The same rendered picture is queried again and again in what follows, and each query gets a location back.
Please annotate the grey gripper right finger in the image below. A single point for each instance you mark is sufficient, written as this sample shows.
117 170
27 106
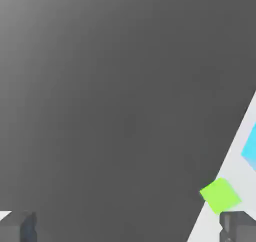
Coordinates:
238 228

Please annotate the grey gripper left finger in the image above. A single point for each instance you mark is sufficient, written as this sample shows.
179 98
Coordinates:
14 228

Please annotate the small green cube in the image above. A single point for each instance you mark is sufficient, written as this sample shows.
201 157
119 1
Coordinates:
220 196

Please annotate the large cyan box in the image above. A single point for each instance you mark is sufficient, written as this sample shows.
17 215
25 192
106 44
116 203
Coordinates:
251 148

